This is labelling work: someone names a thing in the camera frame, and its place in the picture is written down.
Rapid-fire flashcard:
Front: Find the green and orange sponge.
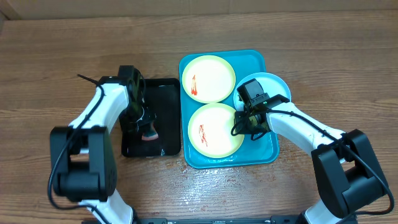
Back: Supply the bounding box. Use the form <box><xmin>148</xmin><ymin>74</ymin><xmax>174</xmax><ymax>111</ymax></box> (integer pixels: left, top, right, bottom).
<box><xmin>141</xmin><ymin>121</ymin><xmax>159</xmax><ymax>141</ymax></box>

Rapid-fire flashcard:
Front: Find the light blue plate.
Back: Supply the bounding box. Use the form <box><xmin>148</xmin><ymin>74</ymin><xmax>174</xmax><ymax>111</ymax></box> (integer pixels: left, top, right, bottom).
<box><xmin>233</xmin><ymin>72</ymin><xmax>292</xmax><ymax>111</ymax></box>

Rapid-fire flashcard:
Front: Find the green plate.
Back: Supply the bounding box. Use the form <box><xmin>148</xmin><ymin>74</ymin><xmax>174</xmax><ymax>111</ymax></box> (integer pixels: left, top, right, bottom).
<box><xmin>188</xmin><ymin>103</ymin><xmax>244</xmax><ymax>159</ymax></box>
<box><xmin>182</xmin><ymin>55</ymin><xmax>236</xmax><ymax>104</ymax></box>

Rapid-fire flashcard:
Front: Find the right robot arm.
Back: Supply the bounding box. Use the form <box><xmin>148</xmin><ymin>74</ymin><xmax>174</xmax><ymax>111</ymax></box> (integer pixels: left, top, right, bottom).
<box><xmin>231</xmin><ymin>78</ymin><xmax>395</xmax><ymax>223</ymax></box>

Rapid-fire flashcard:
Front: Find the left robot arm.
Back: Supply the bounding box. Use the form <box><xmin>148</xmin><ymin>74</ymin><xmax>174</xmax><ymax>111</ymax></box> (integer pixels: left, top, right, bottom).
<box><xmin>47</xmin><ymin>65</ymin><xmax>159</xmax><ymax>223</ymax></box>

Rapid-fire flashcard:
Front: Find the black plastic tray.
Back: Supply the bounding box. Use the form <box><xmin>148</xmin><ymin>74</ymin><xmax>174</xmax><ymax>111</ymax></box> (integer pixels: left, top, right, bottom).
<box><xmin>119</xmin><ymin>78</ymin><xmax>181</xmax><ymax>157</ymax></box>

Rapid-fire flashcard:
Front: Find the teal plastic tray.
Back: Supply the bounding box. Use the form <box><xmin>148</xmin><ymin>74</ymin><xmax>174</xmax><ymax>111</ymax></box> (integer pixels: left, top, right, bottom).
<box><xmin>180</xmin><ymin>49</ymin><xmax>279</xmax><ymax>169</ymax></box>

